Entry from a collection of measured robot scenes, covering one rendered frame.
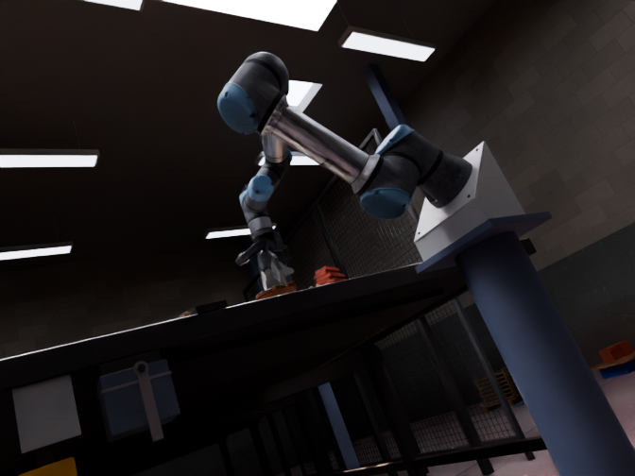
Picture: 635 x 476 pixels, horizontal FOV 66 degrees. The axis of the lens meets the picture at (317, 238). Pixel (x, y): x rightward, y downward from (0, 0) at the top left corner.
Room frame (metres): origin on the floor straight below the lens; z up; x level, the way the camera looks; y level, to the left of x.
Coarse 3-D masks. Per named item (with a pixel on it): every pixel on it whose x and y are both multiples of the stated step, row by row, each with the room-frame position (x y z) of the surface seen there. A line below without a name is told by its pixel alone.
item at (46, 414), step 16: (32, 384) 0.92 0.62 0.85; (48, 384) 0.93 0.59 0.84; (64, 384) 0.95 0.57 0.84; (16, 400) 0.90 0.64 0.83; (32, 400) 0.92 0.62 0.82; (48, 400) 0.93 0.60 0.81; (64, 400) 0.94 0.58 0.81; (16, 416) 0.90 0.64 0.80; (32, 416) 0.91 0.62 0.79; (48, 416) 0.93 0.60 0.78; (64, 416) 0.94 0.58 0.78; (32, 432) 0.91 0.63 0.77; (48, 432) 0.93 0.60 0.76; (64, 432) 0.94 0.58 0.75; (80, 432) 0.95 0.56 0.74; (32, 448) 0.91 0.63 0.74
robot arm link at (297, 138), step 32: (256, 64) 0.98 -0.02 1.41; (224, 96) 0.96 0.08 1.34; (256, 96) 0.98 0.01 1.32; (256, 128) 1.03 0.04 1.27; (288, 128) 1.04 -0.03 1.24; (320, 128) 1.06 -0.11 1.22; (320, 160) 1.09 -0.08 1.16; (352, 160) 1.10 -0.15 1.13; (384, 160) 1.12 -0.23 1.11; (384, 192) 1.11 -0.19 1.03
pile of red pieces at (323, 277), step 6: (318, 270) 2.34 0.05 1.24; (324, 270) 2.33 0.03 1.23; (330, 270) 2.37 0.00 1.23; (336, 270) 2.42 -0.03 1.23; (318, 276) 2.34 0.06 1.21; (324, 276) 2.33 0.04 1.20; (330, 276) 2.33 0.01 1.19; (336, 276) 2.38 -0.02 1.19; (342, 276) 2.44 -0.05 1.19; (318, 282) 2.34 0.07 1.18; (324, 282) 2.33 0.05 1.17; (330, 282) 2.32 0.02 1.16
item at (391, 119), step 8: (368, 72) 5.47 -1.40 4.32; (376, 72) 5.45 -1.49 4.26; (368, 80) 5.51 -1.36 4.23; (376, 80) 5.42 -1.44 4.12; (384, 80) 5.49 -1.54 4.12; (376, 88) 5.46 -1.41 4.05; (384, 88) 5.44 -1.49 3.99; (376, 96) 5.51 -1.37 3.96; (384, 96) 5.43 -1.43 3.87; (392, 96) 5.49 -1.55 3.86; (384, 104) 5.47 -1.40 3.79; (392, 104) 5.45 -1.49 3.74; (384, 112) 5.51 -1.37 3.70; (392, 112) 5.42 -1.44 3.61; (400, 112) 5.49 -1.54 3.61; (392, 120) 5.46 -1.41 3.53; (400, 120) 5.44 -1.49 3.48; (392, 128) 5.51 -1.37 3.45
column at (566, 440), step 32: (512, 224) 1.17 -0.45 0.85; (448, 256) 1.24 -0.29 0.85; (480, 256) 1.22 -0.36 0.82; (512, 256) 1.21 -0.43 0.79; (480, 288) 1.25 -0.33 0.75; (512, 288) 1.21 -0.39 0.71; (544, 288) 1.24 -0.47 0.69; (512, 320) 1.22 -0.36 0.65; (544, 320) 1.21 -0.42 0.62; (512, 352) 1.25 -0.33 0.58; (544, 352) 1.21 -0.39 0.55; (576, 352) 1.23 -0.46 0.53; (544, 384) 1.22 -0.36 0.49; (576, 384) 1.21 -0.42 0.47; (544, 416) 1.25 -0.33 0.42; (576, 416) 1.21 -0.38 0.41; (608, 416) 1.22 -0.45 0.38; (576, 448) 1.22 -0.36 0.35; (608, 448) 1.21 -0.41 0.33
